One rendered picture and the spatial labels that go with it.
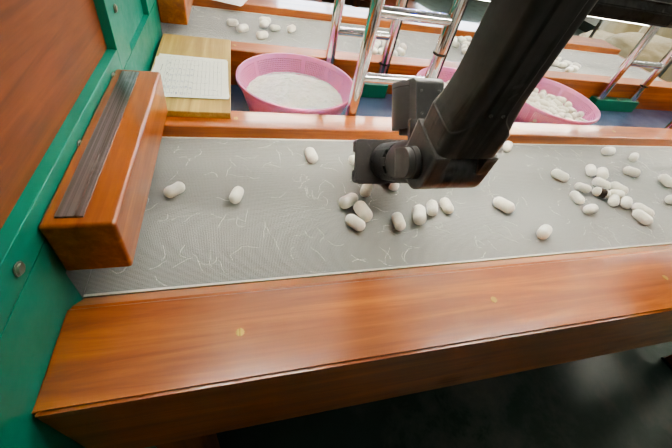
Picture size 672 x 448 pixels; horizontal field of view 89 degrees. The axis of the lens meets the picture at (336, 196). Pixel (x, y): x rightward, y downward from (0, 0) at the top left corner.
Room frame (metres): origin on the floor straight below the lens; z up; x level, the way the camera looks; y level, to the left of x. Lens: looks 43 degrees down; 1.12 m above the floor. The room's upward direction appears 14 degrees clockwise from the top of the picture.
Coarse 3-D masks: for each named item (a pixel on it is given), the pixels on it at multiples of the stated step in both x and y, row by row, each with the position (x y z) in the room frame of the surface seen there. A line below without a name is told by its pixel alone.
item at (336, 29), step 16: (336, 0) 0.86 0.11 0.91; (400, 0) 0.91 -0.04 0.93; (336, 16) 0.86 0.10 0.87; (336, 32) 0.86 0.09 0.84; (352, 32) 0.87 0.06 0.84; (384, 32) 0.91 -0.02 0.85; (336, 48) 0.87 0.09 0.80; (384, 48) 0.92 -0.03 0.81; (384, 64) 0.91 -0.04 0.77; (352, 80) 0.90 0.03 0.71; (368, 96) 0.90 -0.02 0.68; (384, 96) 0.92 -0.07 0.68
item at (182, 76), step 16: (160, 64) 0.62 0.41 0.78; (176, 64) 0.63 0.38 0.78; (192, 64) 0.65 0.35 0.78; (208, 64) 0.66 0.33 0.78; (224, 64) 0.68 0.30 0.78; (176, 80) 0.57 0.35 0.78; (192, 80) 0.59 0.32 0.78; (208, 80) 0.60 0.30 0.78; (224, 80) 0.62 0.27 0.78; (176, 96) 0.52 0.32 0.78; (192, 96) 0.53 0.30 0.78; (208, 96) 0.54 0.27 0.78; (224, 96) 0.56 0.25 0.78
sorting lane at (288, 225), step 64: (192, 192) 0.34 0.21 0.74; (256, 192) 0.37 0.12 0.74; (320, 192) 0.41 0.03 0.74; (384, 192) 0.44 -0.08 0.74; (448, 192) 0.49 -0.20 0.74; (512, 192) 0.53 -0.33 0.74; (640, 192) 0.65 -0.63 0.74; (192, 256) 0.23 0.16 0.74; (256, 256) 0.26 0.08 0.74; (320, 256) 0.28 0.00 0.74; (384, 256) 0.31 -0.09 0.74; (448, 256) 0.34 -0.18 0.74; (512, 256) 0.37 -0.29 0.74
